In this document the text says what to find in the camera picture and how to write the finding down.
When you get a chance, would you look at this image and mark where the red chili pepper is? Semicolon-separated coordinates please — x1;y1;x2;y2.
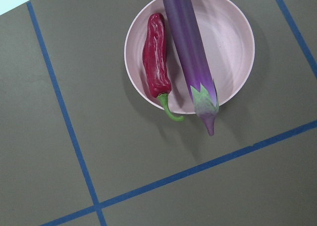
142;13;184;121

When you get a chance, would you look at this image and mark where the purple eggplant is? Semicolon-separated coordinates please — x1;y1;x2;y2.
163;0;219;136

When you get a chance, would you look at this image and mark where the pink plate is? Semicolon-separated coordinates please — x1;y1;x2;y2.
124;0;255;114

